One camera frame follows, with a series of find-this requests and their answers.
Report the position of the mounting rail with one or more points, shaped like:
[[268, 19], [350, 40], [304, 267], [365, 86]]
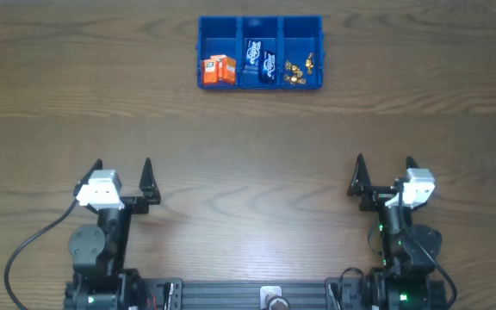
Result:
[[222, 295]]

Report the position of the blue candy pack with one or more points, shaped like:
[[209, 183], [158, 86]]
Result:
[[252, 51], [268, 69]]

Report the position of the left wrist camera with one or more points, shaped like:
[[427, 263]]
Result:
[[101, 189]]

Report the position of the blue tray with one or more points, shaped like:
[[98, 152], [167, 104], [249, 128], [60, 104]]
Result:
[[218, 43]]

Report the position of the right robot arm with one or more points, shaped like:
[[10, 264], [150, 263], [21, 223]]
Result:
[[424, 245]]

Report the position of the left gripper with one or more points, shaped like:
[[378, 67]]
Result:
[[136, 205]]

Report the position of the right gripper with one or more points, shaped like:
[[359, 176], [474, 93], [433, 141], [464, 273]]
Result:
[[377, 199]]

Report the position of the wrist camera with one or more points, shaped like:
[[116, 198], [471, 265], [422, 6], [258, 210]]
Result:
[[418, 185], [101, 189]]

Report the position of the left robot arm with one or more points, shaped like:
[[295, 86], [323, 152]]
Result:
[[86, 247]]

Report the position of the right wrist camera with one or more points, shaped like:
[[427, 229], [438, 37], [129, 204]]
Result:
[[418, 185]]

